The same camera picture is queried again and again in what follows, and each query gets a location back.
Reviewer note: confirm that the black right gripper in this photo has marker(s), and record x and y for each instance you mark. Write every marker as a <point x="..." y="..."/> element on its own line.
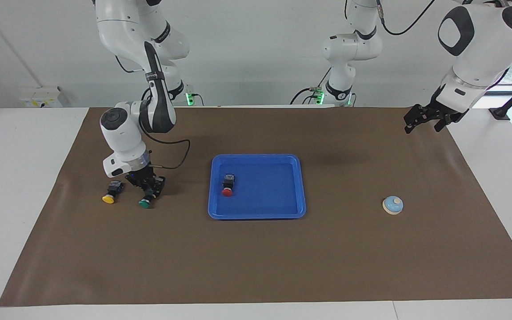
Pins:
<point x="145" y="178"/>

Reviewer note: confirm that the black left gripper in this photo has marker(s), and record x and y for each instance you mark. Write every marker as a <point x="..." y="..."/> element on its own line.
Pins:
<point x="434" y="111"/>

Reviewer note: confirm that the green mushroom push button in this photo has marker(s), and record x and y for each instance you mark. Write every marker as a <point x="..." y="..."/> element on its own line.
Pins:
<point x="144" y="204"/>

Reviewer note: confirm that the yellow mushroom push button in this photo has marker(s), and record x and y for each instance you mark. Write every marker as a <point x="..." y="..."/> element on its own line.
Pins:
<point x="108" y="199"/>

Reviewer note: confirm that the red mushroom push button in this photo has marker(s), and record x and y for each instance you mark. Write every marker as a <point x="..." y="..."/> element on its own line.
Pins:
<point x="227" y="192"/>

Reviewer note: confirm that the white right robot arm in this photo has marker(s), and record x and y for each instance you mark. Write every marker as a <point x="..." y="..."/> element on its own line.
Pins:
<point x="122" y="133"/>

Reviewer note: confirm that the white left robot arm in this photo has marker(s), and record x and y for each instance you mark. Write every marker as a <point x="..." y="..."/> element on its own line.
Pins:
<point x="482" y="53"/>

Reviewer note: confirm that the light blue service bell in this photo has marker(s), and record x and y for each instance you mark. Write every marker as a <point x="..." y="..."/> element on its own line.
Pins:
<point x="391" y="206"/>

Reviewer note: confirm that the blue plastic tray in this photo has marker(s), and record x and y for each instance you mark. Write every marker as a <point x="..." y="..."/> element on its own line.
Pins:
<point x="269" y="195"/>

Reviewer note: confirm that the green lit base connector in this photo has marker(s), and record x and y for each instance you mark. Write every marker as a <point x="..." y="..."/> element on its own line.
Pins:
<point x="321" y="98"/>
<point x="189" y="98"/>

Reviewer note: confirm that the brown table mat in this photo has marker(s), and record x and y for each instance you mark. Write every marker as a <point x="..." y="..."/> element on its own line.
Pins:
<point x="256" y="258"/>

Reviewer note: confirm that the white wall socket box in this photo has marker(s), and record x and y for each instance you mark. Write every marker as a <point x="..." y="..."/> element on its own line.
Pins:
<point x="40" y="98"/>

